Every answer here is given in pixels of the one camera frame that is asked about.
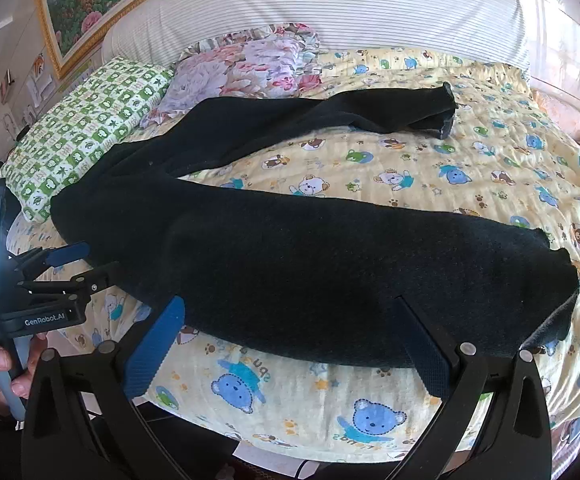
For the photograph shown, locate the black pants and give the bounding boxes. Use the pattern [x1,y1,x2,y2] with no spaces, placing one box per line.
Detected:
[50,86,579,367]

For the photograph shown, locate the green white patterned pillow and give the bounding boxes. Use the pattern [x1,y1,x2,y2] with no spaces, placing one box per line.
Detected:
[0,56,174,223]

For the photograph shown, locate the yellow cartoon bear bedsheet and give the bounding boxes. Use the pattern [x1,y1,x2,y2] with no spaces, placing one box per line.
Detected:
[4,46,580,466]

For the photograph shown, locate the pink floral pillow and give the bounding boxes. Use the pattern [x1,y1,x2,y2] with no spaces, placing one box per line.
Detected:
[140,23,322,128]

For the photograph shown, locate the white striped headboard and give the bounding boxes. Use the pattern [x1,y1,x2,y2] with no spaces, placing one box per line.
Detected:
[101,0,530,70]

